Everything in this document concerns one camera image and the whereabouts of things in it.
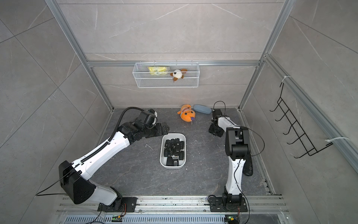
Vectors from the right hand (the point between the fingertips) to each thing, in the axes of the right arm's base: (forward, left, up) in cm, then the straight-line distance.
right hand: (215, 132), depth 104 cm
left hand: (-12, +35, +24) cm, 44 cm away
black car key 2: (-9, +32, +2) cm, 33 cm away
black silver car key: (-23, +33, +1) cm, 41 cm away
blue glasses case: (+22, +8, +3) cm, 24 cm away
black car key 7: (-17, +29, +2) cm, 34 cm away
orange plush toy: (+11, +21, +9) cm, 26 cm away
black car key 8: (-19, +26, +2) cm, 32 cm away
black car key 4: (-11, +26, +2) cm, 28 cm away
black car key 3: (-11, +29, +3) cm, 31 cm away
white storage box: (-21, +38, +1) cm, 44 cm away
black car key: (-12, +35, +3) cm, 37 cm away
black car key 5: (-16, +36, +2) cm, 40 cm away
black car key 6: (-16, +33, +2) cm, 37 cm away
